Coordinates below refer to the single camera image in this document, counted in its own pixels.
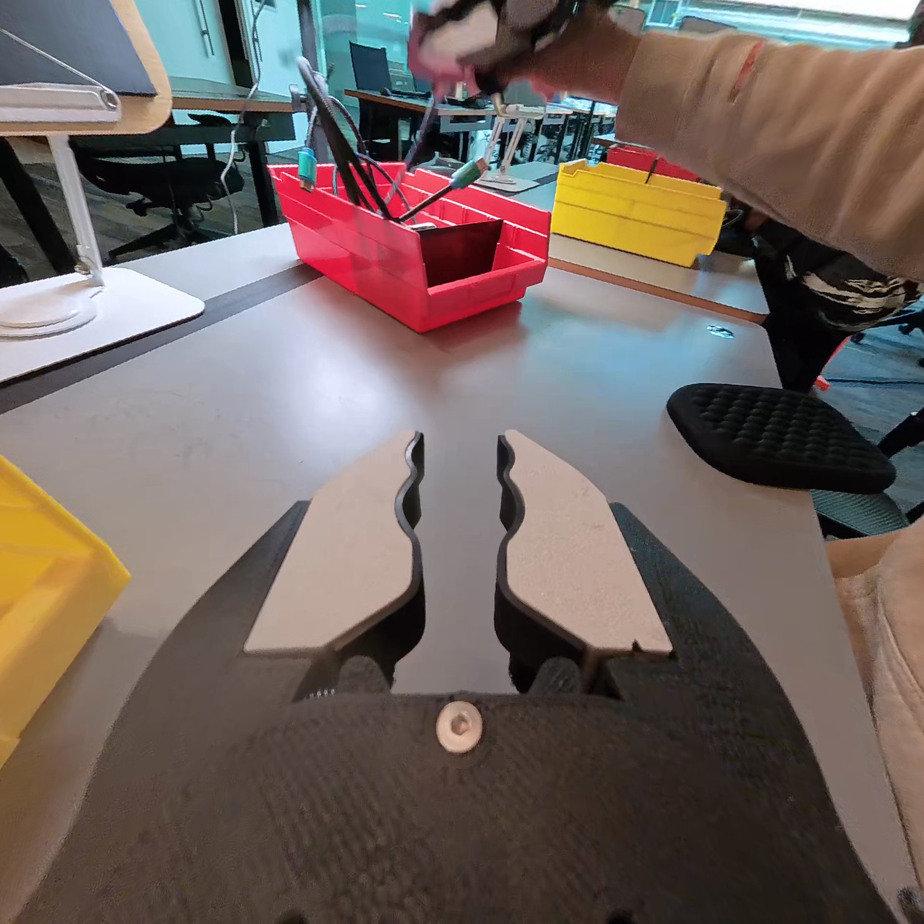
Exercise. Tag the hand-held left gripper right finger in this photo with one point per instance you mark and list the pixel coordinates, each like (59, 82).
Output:
(570, 563)

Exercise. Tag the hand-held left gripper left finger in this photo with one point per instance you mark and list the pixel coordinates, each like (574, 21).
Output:
(339, 563)

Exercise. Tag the black adapter hub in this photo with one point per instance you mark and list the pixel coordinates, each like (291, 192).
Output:
(345, 148)

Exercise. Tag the red plastic bin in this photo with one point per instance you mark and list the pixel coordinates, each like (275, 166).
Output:
(635, 155)
(361, 267)

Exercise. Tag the yellow plastic bin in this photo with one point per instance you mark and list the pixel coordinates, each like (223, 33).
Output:
(628, 216)
(50, 592)

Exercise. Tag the person's right forearm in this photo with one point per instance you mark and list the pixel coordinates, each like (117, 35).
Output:
(779, 130)

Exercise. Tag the person's right hand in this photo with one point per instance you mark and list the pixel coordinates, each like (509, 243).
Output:
(592, 65)

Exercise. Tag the pale small stand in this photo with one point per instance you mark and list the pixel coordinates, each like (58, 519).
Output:
(505, 177)

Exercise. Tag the black chair armrest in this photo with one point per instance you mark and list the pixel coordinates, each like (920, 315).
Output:
(779, 433)

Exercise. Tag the wooden desk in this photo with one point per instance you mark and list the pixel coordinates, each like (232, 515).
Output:
(209, 97)

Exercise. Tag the dark patterned cloth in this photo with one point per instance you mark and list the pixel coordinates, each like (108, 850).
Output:
(801, 339)

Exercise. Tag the white desk stand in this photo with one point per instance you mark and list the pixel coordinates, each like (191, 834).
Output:
(72, 209)

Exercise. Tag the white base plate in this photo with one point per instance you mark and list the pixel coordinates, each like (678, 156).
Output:
(144, 310)

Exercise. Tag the black panel with wooden frame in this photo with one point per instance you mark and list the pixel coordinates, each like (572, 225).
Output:
(72, 43)

